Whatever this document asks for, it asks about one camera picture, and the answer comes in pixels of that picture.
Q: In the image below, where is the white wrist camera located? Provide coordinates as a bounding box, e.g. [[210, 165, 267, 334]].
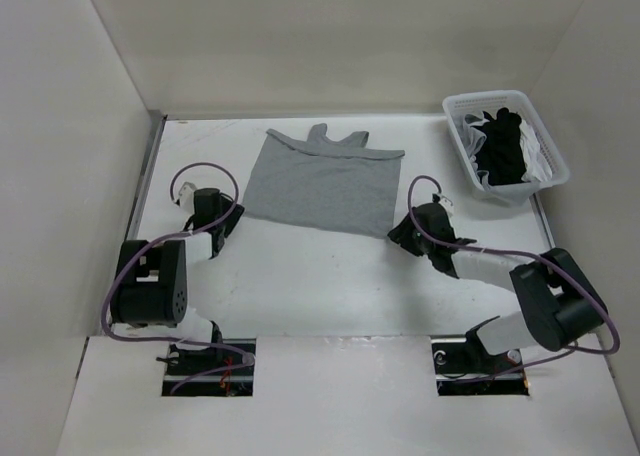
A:
[[175, 181, 198, 213], [432, 193, 454, 217]]

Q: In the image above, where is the black tank top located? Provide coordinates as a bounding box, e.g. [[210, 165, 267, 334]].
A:
[[476, 107, 526, 186]]

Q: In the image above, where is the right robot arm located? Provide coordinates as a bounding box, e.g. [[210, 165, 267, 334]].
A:
[[387, 198, 620, 372]]

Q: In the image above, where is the white tank top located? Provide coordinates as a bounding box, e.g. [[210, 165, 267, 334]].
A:
[[519, 120, 553, 182]]

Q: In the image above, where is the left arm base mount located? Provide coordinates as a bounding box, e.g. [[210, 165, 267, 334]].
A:
[[156, 344, 255, 398]]

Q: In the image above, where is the purple cable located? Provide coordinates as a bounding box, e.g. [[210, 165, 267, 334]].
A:
[[407, 175, 623, 377], [100, 160, 255, 397]]

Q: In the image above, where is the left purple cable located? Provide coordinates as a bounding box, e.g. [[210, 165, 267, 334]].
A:
[[100, 160, 255, 397]]

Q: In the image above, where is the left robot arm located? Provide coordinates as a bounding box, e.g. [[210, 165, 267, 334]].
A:
[[101, 188, 253, 375]]

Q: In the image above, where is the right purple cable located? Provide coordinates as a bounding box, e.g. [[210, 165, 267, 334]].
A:
[[407, 175, 623, 377]]

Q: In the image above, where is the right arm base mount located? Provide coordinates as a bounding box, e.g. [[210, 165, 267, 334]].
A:
[[431, 337, 529, 397]]

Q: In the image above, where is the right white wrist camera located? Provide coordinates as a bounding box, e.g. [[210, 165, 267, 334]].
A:
[[432, 193, 454, 217]]

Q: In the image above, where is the white plastic basket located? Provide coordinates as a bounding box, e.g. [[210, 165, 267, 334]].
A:
[[442, 90, 570, 206]]

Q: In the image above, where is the grey tank top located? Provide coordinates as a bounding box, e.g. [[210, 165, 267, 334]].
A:
[[242, 123, 405, 238]]

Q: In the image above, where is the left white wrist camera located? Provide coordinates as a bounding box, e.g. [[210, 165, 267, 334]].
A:
[[175, 181, 198, 213]]

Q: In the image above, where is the light grey garment in basket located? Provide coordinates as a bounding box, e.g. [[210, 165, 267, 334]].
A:
[[461, 113, 489, 163]]

